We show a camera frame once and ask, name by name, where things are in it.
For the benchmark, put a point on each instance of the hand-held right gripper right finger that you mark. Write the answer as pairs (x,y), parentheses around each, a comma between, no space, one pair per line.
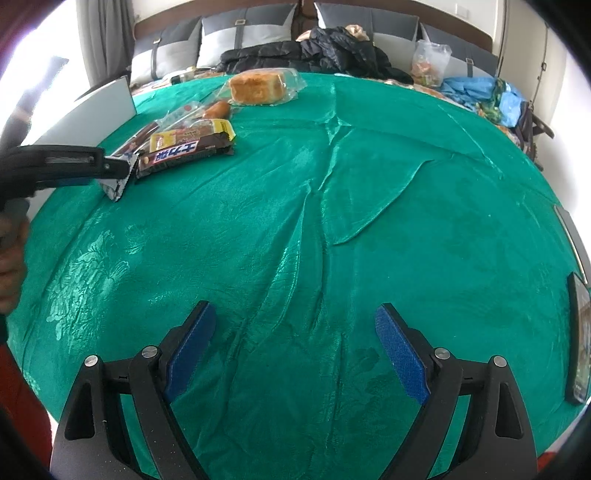
(401,355)

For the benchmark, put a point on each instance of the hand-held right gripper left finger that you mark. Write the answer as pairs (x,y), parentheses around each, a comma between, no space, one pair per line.
(194,350)

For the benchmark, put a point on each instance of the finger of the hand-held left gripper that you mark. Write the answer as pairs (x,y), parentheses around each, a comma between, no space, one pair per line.
(69,168)

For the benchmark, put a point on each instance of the long snack bar packet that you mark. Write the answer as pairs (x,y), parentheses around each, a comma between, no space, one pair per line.
(138,141)

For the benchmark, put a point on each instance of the dark chocolate bar packet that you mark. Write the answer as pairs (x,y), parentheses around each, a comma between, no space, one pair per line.
(184,154)

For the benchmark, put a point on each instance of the yellow brown snack packet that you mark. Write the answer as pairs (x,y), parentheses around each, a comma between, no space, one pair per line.
(203,125)

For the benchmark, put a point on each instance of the sausage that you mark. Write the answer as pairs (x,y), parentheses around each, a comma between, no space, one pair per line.
(217,109)

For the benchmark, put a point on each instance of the bread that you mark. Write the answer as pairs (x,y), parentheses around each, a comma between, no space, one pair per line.
(256,87)

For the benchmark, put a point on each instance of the person's left hand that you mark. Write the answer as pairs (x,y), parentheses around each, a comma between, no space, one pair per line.
(11,272)

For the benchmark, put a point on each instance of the grey curtain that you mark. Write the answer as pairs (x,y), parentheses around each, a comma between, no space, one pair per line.
(106,32)

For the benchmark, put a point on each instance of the grey white pillow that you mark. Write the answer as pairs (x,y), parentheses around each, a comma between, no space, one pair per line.
(249,27)
(369,16)
(461,55)
(161,50)

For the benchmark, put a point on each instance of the brown headboard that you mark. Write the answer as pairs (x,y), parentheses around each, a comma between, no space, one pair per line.
(161,21)

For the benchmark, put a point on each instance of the person's red clothing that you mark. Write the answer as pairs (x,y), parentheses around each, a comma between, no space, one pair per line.
(23,406)

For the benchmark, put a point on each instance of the black phone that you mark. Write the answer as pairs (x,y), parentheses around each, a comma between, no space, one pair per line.
(581,341)

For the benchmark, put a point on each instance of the green yellow patterned cloth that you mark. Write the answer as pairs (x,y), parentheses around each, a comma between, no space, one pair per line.
(491,104)

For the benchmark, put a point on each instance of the blue cloth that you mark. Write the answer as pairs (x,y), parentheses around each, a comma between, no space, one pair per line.
(461,92)

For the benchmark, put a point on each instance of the black puffer jacket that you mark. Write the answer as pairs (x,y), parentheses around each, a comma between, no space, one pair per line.
(332,50)

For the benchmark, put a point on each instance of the clear plastic bag of food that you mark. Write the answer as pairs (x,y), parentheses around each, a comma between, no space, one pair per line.
(431,62)

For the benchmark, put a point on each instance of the tan cloth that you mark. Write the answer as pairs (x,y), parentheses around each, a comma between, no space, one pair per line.
(358,31)

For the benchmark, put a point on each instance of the white wall socket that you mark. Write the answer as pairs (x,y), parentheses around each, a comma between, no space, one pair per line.
(461,9)

